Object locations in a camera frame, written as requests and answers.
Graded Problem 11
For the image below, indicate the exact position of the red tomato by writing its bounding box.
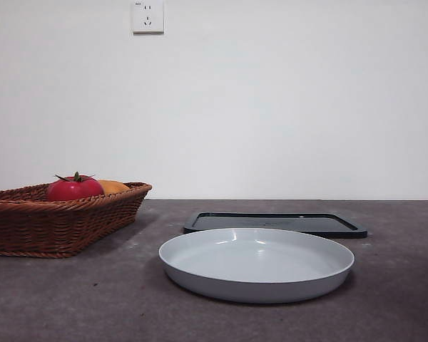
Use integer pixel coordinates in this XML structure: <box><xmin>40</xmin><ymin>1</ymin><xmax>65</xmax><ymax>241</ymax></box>
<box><xmin>46</xmin><ymin>171</ymin><xmax>105</xmax><ymax>202</ymax></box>

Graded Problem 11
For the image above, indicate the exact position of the black rectangular tray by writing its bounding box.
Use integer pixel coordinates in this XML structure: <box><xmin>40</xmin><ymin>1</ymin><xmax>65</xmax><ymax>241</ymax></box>
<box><xmin>183</xmin><ymin>211</ymin><xmax>368</xmax><ymax>239</ymax></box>

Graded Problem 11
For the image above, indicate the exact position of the orange fruit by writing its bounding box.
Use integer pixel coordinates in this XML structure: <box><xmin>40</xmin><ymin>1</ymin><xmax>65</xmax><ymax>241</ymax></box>
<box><xmin>97</xmin><ymin>180</ymin><xmax>131</xmax><ymax>196</ymax></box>

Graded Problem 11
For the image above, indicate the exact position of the grey round plate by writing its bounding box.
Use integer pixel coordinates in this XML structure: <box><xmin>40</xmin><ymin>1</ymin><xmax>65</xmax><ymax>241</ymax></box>
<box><xmin>158</xmin><ymin>227</ymin><xmax>356</xmax><ymax>304</ymax></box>

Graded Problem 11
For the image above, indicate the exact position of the brown wicker basket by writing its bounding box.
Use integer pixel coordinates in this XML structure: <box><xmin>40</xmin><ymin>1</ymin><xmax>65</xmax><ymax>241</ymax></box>
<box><xmin>0</xmin><ymin>182</ymin><xmax>153</xmax><ymax>259</ymax></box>

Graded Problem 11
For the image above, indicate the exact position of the white wall socket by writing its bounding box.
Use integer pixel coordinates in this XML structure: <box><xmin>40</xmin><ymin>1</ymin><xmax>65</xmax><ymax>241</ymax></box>
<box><xmin>133</xmin><ymin>1</ymin><xmax>165</xmax><ymax>36</ymax></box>

